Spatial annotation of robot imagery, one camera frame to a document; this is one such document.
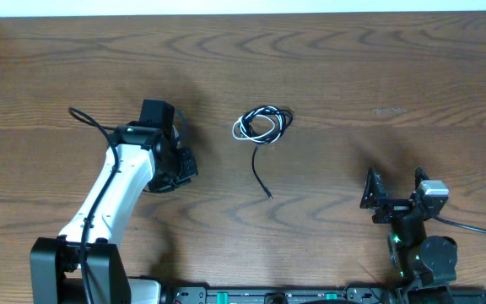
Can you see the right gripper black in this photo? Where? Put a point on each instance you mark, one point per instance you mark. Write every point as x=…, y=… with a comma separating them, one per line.
x=392, y=208

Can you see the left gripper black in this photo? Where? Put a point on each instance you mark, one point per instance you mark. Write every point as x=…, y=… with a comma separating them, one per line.
x=191, y=169

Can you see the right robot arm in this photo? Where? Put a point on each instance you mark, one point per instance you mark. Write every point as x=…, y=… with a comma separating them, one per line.
x=427, y=264

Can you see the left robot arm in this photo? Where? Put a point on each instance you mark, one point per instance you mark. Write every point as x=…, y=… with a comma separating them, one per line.
x=54, y=266

